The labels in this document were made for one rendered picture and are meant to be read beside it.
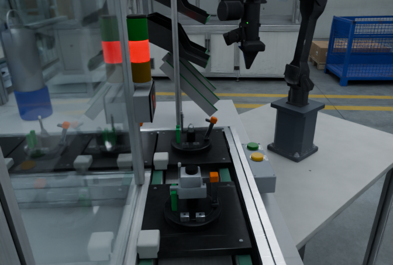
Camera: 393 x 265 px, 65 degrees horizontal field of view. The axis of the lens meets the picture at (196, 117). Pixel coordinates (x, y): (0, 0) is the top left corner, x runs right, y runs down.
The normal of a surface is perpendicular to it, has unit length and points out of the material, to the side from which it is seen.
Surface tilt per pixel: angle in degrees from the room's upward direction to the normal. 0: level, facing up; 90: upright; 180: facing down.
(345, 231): 0
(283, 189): 0
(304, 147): 90
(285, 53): 90
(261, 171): 0
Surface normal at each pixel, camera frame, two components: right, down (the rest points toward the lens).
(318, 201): -0.02, -0.92
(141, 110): 0.04, 0.39
